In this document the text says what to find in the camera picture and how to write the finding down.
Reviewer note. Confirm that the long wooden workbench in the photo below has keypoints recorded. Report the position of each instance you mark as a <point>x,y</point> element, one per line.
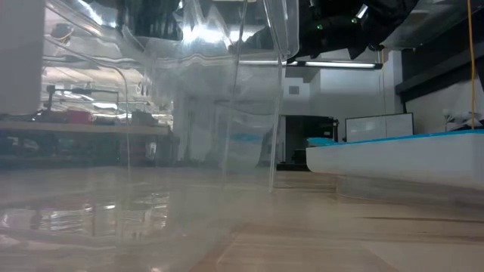
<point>75,128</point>

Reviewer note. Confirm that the blue white pill organizer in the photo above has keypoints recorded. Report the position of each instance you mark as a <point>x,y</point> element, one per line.
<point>397,162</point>

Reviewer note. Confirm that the white crumpled bundle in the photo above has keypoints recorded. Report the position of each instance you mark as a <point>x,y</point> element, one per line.
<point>461,119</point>

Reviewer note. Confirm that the white whiteboard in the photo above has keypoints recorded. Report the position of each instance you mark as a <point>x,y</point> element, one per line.
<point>378,128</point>

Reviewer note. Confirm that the clear plastic storage container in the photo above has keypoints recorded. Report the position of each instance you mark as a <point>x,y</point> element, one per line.
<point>151,151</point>

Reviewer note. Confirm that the black yellow ceiling reel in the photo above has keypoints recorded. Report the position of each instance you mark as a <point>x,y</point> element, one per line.
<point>62,33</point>

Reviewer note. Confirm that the red toolbox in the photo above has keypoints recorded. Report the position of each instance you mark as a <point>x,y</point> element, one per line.
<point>79,117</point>

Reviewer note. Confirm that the black aluminium table frame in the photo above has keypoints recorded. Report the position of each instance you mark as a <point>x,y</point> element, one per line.
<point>291,167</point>

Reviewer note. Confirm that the long ceiling light bar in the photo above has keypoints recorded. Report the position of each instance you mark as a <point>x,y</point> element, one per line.
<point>340,65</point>

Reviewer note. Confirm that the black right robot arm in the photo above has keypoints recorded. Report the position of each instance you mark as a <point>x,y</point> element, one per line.
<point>393,15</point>

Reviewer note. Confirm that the grey wall vent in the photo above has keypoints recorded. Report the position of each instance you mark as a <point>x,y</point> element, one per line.
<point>293,90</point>

